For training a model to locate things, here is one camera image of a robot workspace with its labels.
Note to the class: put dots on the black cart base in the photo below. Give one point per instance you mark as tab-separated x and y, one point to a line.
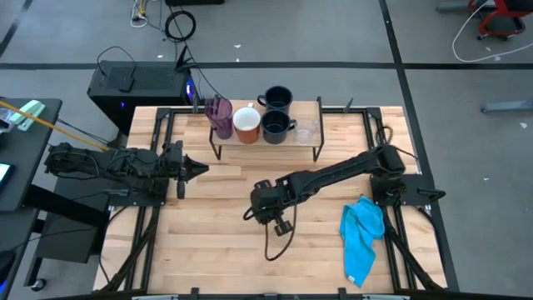
62	246

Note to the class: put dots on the black desk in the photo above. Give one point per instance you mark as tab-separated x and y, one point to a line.
29	125

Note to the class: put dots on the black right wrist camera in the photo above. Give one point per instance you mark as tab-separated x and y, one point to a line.
283	227

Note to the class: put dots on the red chair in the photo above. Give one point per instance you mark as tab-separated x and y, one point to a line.
516	5

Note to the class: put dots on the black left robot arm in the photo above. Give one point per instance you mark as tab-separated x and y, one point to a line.
104	162

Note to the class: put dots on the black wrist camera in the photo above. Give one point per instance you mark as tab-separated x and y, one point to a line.
181	189
283	227

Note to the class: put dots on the clear plastic footed cup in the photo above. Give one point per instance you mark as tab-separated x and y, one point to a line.
306	132

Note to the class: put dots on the phone with lit screen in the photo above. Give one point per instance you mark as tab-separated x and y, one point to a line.
5	173

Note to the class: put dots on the orange mug white inside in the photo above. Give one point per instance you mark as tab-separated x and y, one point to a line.
246	135

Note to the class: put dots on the grey metal bar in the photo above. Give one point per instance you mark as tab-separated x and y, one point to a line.
508	106

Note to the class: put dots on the turquoise cloth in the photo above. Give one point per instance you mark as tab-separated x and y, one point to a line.
358	237

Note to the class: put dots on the black computer tower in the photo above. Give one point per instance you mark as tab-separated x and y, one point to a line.
158	83

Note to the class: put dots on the dark blue speckled enamel mug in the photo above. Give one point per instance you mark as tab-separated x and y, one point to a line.
279	100
275	127

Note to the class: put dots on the purple faceted plastic tumbler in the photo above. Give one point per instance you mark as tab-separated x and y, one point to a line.
220	121

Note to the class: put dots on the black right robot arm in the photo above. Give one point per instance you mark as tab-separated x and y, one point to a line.
341	171

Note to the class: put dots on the yellow rod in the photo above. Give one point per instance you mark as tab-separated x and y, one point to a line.
50	124

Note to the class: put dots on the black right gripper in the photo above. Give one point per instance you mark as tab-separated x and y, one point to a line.
268	200

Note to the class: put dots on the small black box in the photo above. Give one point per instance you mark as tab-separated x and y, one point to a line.
126	84

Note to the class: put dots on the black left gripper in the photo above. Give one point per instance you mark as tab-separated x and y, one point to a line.
175	162

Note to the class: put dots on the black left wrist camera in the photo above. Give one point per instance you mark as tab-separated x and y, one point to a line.
181	189

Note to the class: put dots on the mint green stapler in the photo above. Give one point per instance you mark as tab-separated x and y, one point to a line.
29	111

